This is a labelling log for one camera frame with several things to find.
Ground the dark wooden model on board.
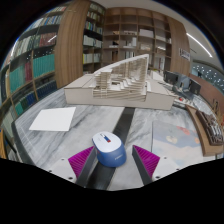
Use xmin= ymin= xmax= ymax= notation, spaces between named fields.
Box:
xmin=196 ymin=110 xmax=224 ymax=146

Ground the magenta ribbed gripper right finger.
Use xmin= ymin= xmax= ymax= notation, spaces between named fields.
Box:
xmin=132 ymin=145 xmax=160 ymax=185

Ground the wooden open wall shelving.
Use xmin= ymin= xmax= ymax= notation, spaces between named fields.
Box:
xmin=102 ymin=7 xmax=190 ymax=75

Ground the white architectural building model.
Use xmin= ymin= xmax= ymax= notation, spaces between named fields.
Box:
xmin=64 ymin=54 xmax=175 ymax=110

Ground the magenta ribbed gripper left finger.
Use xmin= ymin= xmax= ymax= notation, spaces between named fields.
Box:
xmin=68 ymin=146 xmax=96 ymax=187

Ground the white mouse pad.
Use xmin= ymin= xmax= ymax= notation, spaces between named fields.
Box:
xmin=30 ymin=107 xmax=76 ymax=131

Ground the blue and white computer mouse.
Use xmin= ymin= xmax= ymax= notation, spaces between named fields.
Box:
xmin=92 ymin=131 xmax=127 ymax=167

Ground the colourful printed poster sheet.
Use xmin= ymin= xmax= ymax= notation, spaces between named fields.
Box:
xmin=152 ymin=120 xmax=204 ymax=167

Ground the wooden bookshelf with books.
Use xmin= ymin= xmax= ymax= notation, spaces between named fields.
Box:
xmin=0 ymin=2 xmax=107 ymax=141

